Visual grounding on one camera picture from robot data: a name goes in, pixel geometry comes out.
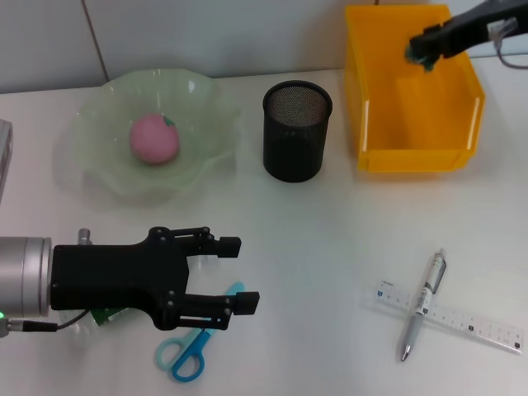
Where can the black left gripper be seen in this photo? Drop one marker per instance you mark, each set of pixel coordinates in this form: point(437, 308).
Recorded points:
point(115, 276)

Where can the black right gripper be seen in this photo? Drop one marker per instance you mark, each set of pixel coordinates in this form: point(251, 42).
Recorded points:
point(474, 24)

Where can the green plastic wad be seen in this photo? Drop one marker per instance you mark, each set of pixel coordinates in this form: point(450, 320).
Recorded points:
point(427, 66)

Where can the blue capped scissors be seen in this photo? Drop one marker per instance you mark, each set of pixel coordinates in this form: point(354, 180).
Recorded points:
point(185, 363)

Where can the clear green-label plastic bottle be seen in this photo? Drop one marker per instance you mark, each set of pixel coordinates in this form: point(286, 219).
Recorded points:
point(107, 317)

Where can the pink toy peach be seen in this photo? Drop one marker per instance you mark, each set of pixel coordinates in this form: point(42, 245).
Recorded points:
point(154, 140)

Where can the black mesh pen holder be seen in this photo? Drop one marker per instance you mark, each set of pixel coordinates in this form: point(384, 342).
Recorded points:
point(295, 136)

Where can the green glass fruit plate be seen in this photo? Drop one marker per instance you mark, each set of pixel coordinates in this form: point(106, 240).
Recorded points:
point(103, 173)

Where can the grey white ballpoint pen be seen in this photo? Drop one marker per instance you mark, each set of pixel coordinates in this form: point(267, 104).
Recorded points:
point(416, 321)

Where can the clear plastic ruler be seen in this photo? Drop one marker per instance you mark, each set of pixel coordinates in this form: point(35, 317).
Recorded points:
point(474, 323)

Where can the yellow plastic bin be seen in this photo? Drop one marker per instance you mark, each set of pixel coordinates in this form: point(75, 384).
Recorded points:
point(412, 123)

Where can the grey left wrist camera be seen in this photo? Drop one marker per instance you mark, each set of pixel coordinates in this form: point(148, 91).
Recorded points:
point(5, 152)

